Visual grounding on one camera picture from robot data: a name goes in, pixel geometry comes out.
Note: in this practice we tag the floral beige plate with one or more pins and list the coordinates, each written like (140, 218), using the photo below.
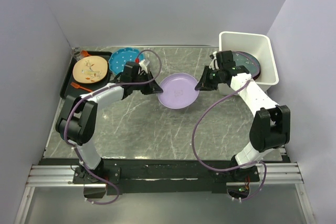
(90, 69)

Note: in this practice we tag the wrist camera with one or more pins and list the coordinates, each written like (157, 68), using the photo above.
(214, 65)
(144, 65)

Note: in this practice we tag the aluminium rail frame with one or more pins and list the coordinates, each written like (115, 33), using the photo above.
(51, 197)

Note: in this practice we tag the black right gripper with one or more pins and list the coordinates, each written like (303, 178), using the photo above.
(202, 85)

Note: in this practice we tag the orange plastic spoon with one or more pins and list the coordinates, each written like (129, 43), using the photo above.
(84, 54)

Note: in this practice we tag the clear glass cup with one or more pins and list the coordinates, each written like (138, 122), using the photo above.
(76, 54)

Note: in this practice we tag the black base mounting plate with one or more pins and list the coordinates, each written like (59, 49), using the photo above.
(154, 176)

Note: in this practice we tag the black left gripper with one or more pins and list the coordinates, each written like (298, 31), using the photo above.
(153, 87)

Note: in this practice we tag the white plastic bin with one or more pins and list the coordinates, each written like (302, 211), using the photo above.
(257, 45)

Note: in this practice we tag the orange plastic fork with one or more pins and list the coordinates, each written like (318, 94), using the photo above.
(77, 86)

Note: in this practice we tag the blue polka dot plate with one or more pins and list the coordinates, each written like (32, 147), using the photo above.
(120, 57)

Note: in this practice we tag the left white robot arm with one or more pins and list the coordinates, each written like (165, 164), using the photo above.
(77, 121)

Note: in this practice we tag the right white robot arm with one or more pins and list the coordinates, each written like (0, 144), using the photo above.
(271, 124)

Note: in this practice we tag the lilac plastic bear plate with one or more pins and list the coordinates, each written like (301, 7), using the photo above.
(178, 91)

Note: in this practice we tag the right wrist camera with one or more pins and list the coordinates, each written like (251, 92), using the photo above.
(214, 65)

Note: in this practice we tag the dark blue floral plate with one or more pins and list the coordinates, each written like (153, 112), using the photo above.
(249, 62)

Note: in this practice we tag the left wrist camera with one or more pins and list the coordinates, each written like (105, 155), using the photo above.
(144, 65)

